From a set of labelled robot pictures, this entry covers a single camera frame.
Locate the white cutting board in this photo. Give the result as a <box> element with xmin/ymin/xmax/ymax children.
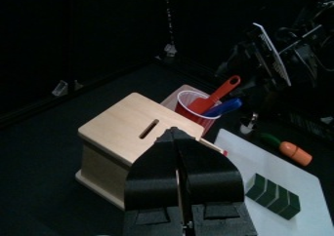
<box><xmin>212</xmin><ymin>128</ymin><xmax>334</xmax><ymax>236</ymax></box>

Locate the red plastic cup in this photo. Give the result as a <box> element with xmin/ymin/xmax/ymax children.
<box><xmin>173</xmin><ymin>90</ymin><xmax>221</xmax><ymax>137</ymax></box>

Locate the wooden box with slot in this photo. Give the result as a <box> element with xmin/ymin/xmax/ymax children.
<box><xmin>74</xmin><ymin>92</ymin><xmax>228</xmax><ymax>211</ymax></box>

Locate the blue toy utensil handle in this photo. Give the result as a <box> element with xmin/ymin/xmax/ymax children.
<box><xmin>201</xmin><ymin>98</ymin><xmax>244</xmax><ymax>118</ymax></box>

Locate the orange toy carrot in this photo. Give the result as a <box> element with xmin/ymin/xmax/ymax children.
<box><xmin>257</xmin><ymin>132</ymin><xmax>312</xmax><ymax>167</ymax></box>

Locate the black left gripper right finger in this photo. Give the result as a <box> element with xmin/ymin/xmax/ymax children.
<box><xmin>172</xmin><ymin>127</ymin><xmax>245</xmax><ymax>206</ymax></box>

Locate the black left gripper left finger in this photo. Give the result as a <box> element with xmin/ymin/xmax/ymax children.
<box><xmin>122</xmin><ymin>126</ymin><xmax>181</xmax><ymax>212</ymax></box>

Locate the red toy spatula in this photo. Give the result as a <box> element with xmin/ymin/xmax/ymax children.
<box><xmin>187</xmin><ymin>75</ymin><xmax>243</xmax><ymax>115</ymax></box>

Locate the toy knife silver blade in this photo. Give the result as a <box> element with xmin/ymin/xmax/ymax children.
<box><xmin>239</xmin><ymin>112</ymin><xmax>259</xmax><ymax>136</ymax></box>

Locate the white frame corner bracket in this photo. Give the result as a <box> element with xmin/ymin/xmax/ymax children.
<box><xmin>163</xmin><ymin>43</ymin><xmax>179</xmax><ymax>58</ymax></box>
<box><xmin>50</xmin><ymin>80</ymin><xmax>70</xmax><ymax>98</ymax></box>

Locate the green toy sushi roll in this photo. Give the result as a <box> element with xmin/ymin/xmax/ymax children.
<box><xmin>244</xmin><ymin>173</ymin><xmax>301</xmax><ymax>220</ymax></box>

